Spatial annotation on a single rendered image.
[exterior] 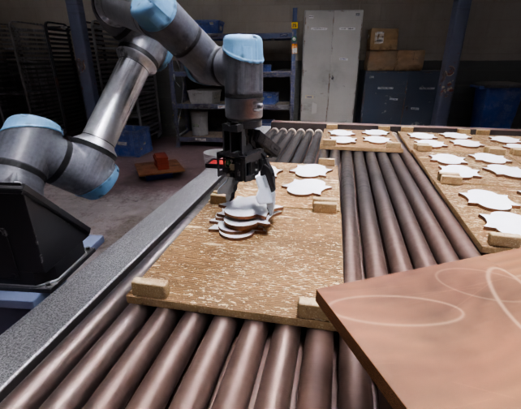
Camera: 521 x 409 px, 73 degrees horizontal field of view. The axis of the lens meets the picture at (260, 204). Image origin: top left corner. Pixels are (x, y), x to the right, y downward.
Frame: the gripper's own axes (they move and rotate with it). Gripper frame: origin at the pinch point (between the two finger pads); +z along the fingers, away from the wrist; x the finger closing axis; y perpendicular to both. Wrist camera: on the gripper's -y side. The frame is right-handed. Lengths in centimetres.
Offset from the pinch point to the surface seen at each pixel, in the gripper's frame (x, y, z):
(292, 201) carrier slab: 2.3, -16.9, 4.2
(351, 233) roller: 20.9, -10.5, 5.7
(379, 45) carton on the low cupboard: -104, -495, -46
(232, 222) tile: 0.4, 7.7, 0.8
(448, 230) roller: 39.6, -26.0, 6.8
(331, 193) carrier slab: 8.9, -28.2, 4.2
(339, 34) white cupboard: -151, -457, -60
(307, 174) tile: -2.9, -38.0, 3.4
